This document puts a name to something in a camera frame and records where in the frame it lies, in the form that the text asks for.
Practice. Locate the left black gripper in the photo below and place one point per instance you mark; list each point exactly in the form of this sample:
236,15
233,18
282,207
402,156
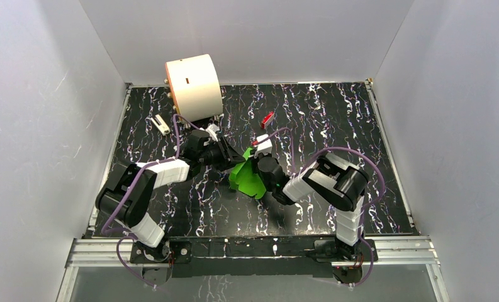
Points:
223,151

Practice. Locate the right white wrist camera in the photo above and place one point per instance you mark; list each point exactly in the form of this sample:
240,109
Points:
262,146

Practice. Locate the small white black block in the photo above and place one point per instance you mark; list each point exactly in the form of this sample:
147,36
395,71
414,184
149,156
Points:
160,124

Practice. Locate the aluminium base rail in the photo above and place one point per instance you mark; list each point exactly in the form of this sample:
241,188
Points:
247,256

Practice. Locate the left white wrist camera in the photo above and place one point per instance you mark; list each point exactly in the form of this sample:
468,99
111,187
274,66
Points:
213,130

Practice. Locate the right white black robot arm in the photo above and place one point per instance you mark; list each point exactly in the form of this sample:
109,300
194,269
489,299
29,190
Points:
339,182

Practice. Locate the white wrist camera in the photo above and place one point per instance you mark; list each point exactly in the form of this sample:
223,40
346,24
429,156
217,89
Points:
213,130
262,146

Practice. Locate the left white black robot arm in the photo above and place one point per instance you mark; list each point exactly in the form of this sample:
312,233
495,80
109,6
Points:
126,194

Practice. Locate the white cylindrical drum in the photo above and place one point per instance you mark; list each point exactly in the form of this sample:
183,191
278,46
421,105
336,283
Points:
194,87

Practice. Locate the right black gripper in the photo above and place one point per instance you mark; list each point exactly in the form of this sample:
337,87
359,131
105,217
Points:
254,160

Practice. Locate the green paper box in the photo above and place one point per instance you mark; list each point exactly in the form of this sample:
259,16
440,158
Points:
244,180

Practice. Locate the small red block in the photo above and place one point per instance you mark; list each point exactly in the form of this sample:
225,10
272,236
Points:
267,120

